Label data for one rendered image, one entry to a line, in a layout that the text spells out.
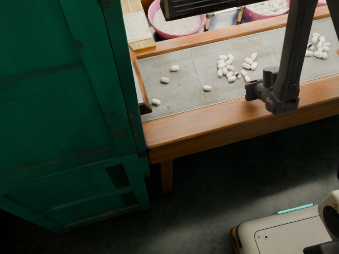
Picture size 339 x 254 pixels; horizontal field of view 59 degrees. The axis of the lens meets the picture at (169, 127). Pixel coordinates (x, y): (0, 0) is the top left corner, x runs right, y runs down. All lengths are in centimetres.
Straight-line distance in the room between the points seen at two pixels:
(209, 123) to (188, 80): 23
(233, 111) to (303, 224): 71
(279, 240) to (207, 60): 88
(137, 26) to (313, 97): 78
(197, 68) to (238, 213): 91
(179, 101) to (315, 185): 112
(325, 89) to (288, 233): 68
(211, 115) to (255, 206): 85
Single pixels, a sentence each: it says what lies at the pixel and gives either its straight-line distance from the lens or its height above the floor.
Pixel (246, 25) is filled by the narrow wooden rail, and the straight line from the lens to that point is 145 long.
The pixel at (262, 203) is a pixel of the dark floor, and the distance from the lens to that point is 187.
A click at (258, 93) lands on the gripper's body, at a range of 108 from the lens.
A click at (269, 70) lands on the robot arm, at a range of 102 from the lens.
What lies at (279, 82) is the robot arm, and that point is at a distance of 95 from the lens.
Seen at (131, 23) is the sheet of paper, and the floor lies 78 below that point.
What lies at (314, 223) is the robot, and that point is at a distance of 163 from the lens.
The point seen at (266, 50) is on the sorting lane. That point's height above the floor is 74.
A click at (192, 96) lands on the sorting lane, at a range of 120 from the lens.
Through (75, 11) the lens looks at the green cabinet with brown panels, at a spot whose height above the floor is 142.
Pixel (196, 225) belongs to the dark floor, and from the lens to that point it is 177.
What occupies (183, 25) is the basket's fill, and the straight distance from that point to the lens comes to 146.
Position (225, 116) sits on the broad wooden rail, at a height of 76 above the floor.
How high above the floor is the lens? 174
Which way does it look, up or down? 63 degrees down
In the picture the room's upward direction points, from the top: straight up
